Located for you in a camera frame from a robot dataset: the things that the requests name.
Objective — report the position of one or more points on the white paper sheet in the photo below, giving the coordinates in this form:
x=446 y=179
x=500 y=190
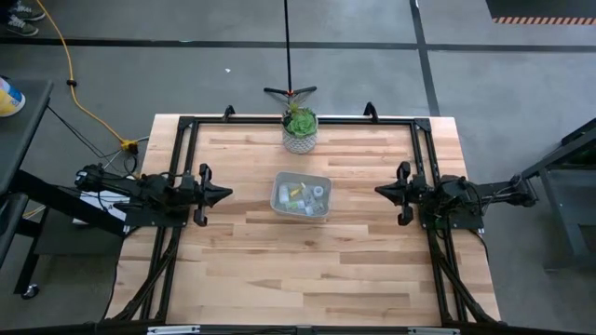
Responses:
x=104 y=200

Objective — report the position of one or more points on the silver metal bracket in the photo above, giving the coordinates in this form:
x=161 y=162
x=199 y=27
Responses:
x=434 y=331
x=173 y=330

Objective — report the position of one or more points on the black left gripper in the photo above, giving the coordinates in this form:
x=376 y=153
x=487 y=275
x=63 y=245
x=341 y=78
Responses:
x=195 y=191

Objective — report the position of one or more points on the black side table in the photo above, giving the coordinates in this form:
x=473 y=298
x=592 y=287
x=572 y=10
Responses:
x=23 y=125

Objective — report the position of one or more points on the black metal table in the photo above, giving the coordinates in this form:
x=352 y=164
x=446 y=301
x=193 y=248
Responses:
x=563 y=186

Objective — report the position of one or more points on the yellow blue white canister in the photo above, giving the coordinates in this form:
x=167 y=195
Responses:
x=9 y=98

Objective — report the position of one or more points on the grey plastic basket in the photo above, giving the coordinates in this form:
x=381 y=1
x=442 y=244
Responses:
x=277 y=209

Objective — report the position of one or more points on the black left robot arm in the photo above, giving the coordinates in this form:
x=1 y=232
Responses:
x=153 y=187

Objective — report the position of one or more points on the person's grey sneaker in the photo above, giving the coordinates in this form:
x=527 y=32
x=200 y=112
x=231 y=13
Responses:
x=21 y=27
x=29 y=11

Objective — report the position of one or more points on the black table clamp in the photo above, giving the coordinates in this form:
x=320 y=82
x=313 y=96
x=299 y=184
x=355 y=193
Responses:
x=228 y=112
x=370 y=111

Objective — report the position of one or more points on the black metal table frame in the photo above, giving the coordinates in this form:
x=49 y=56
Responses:
x=233 y=120

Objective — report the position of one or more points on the black mat orange striped edge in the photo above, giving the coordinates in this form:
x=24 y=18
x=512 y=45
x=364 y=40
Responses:
x=540 y=9

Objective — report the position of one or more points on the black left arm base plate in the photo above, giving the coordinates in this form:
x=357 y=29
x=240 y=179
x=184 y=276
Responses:
x=149 y=219

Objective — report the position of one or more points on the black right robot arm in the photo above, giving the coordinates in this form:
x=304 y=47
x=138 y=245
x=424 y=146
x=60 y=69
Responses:
x=451 y=191

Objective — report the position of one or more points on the black tripod stand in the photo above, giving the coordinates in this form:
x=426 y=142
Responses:
x=288 y=56

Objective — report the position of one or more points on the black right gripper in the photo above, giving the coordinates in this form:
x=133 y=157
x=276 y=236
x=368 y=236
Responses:
x=415 y=191

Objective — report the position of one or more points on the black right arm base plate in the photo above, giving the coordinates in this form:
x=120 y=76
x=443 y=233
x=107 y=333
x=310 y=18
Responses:
x=470 y=222

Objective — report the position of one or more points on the succulent in white pot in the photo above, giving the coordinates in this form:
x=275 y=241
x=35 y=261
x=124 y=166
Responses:
x=300 y=130

